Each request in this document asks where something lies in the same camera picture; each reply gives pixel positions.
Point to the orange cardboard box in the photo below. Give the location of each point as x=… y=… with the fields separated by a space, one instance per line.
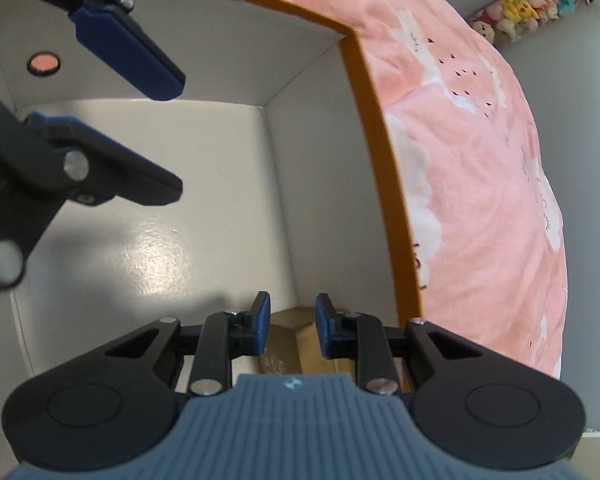
x=215 y=175

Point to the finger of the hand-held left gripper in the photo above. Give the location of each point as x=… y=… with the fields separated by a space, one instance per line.
x=122 y=172
x=125 y=50

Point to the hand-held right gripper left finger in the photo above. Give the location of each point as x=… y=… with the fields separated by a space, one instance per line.
x=261 y=322

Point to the gold small box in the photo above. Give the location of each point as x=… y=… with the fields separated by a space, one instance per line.
x=291 y=340

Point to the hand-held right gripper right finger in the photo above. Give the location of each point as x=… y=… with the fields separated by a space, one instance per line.
x=322 y=322

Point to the pink printed blanket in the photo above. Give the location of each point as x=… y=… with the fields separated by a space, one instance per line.
x=460 y=160

